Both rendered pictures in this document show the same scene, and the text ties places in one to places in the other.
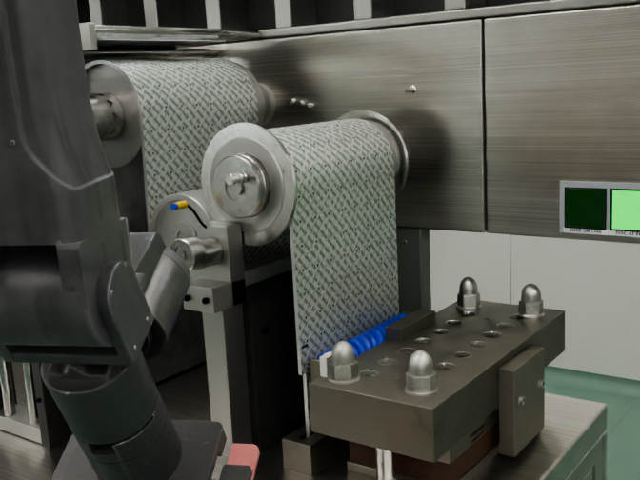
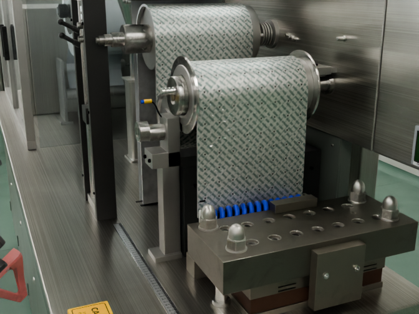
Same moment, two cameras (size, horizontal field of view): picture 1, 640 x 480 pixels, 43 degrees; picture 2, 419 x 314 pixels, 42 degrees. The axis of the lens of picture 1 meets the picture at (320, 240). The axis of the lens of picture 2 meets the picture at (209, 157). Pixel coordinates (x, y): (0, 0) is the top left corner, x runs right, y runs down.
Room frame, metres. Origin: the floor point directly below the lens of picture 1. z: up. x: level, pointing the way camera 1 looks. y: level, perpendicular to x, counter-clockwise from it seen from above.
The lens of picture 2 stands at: (0.11, -0.48, 1.45)
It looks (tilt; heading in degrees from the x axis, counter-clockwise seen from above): 17 degrees down; 31
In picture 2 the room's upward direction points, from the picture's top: straight up
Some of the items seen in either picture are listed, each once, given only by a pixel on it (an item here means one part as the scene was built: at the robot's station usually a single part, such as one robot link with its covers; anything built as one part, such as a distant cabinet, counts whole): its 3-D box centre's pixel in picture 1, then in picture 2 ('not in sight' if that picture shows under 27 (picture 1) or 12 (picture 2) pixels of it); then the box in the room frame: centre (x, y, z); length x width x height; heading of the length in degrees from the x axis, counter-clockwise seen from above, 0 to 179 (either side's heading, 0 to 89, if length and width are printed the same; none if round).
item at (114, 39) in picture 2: not in sight; (109, 40); (1.05, 0.33, 1.34); 0.06 x 0.03 x 0.03; 144
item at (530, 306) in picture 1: (530, 299); (390, 207); (1.10, -0.29, 1.05); 0.04 x 0.04 x 0.04
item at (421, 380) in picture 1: (421, 370); (236, 236); (0.84, -0.10, 1.05); 0.04 x 0.04 x 0.04
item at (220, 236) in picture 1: (217, 348); (162, 189); (0.96, 0.13, 1.05); 0.06 x 0.05 x 0.31; 144
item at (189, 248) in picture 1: (187, 253); (142, 131); (0.93, 0.16, 1.18); 0.04 x 0.02 x 0.04; 54
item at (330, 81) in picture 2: not in sight; (315, 84); (1.21, -0.09, 1.25); 0.07 x 0.04 x 0.04; 144
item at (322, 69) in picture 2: not in sight; (318, 68); (1.21, -0.09, 1.28); 0.06 x 0.05 x 0.02; 144
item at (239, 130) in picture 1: (247, 185); (183, 95); (0.97, 0.08, 1.25); 0.15 x 0.01 x 0.15; 54
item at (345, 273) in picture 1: (350, 278); (252, 164); (1.03, -0.04, 1.11); 0.23 x 0.01 x 0.18; 144
